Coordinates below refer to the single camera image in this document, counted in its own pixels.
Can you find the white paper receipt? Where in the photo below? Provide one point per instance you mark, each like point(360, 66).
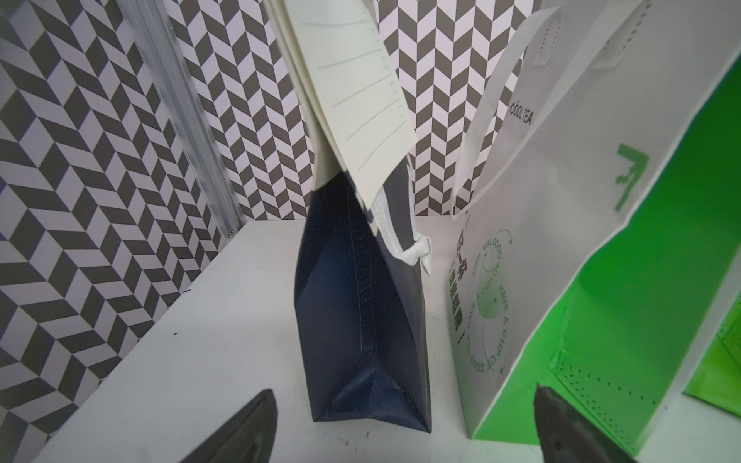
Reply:
point(353, 88)

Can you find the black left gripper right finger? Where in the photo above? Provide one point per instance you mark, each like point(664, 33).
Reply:
point(567, 436)

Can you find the green white tea bag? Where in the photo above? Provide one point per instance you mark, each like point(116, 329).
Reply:
point(717, 378)
point(601, 250)

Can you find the navy and cream tote bag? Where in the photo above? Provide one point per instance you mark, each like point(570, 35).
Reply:
point(358, 290)

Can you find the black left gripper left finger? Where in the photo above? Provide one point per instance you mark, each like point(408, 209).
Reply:
point(248, 436)

